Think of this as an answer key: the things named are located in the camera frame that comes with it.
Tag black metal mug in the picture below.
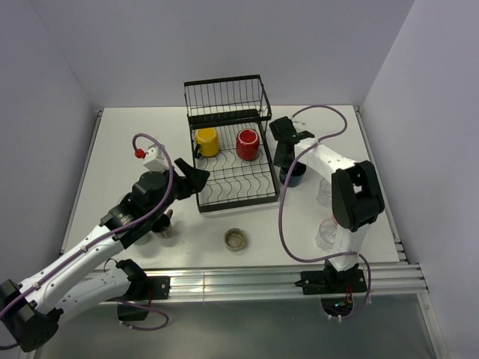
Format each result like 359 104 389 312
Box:
151 209 174 239

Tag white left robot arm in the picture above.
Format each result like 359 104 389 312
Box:
1 159 210 352

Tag yellow ceramic mug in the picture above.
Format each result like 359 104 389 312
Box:
194 128 219 159

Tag dark blue mug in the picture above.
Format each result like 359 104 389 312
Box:
279 163 307 188

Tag clear glass front right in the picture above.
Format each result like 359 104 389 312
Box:
316 219 338 251

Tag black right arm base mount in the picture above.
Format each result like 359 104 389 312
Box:
295 269 367 295

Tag aluminium frame rail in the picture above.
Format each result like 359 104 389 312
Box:
35 260 430 307

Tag red mug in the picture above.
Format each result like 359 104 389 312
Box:
236 129 260 161

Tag clear glass near blue mug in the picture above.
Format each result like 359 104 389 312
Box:
317 178 332 208

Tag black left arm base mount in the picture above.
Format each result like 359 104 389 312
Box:
117 276 171 326

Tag small brown glass jar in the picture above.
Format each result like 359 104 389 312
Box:
224 228 247 252

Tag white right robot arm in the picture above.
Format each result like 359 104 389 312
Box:
269 117 385 292

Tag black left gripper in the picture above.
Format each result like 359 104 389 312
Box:
148 157 209 222

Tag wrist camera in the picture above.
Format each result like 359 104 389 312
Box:
135 145 168 172
292 120 315 139

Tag black wire dish rack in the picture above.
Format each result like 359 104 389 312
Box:
184 75 279 213

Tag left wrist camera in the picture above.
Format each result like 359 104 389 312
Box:
135 145 168 172

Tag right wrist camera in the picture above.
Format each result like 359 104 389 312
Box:
292 120 315 139

